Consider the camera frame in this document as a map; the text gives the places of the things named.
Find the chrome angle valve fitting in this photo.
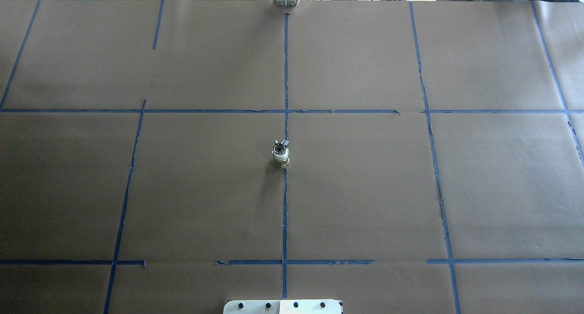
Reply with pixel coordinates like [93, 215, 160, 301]
[273, 139, 289, 154]

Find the white PPR brass pipe fitting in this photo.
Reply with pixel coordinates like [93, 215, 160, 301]
[272, 148, 290, 170]

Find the white camera mast with base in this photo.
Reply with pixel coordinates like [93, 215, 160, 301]
[223, 299, 344, 314]

